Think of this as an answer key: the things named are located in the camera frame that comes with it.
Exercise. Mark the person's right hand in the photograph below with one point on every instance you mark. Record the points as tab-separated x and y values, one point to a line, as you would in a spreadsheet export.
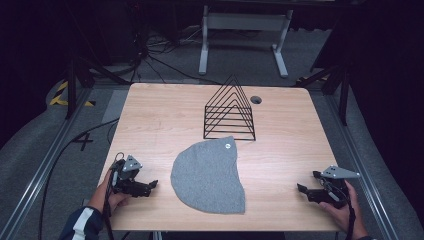
346	213

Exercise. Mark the black tripod stand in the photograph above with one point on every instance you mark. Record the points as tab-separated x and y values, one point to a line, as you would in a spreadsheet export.
78	80
336	86

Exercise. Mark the grey knit hat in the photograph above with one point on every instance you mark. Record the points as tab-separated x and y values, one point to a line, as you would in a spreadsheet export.
208	176

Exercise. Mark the person's left hand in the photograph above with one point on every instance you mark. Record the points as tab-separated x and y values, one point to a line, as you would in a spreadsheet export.
110	196

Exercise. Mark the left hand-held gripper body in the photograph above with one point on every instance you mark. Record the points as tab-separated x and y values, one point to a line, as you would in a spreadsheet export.
128	173

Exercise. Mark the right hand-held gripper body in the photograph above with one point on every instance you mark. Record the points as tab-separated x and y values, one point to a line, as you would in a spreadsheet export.
335	186

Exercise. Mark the white metal desk frame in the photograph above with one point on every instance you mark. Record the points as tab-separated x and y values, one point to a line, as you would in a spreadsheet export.
243	23

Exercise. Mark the black table grommet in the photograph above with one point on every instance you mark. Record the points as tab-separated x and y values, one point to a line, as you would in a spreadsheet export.
256	99

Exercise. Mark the aluminium floor rail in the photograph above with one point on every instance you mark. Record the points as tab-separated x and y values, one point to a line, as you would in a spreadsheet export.
43	170
360	166

